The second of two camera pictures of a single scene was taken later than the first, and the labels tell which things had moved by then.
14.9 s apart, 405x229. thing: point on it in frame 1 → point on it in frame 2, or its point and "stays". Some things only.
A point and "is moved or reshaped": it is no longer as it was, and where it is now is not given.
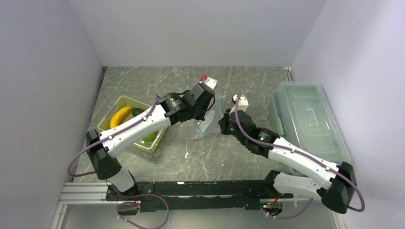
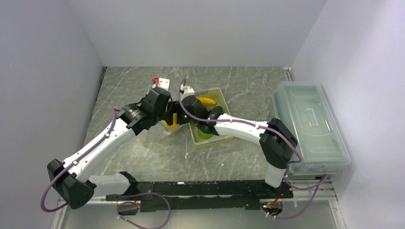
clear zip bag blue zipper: [206, 118] is moved or reshaped
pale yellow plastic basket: [122, 102] → [216, 94]
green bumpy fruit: [150, 137] → [203, 135]
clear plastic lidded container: [308, 121] stays
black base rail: [156, 195] stays
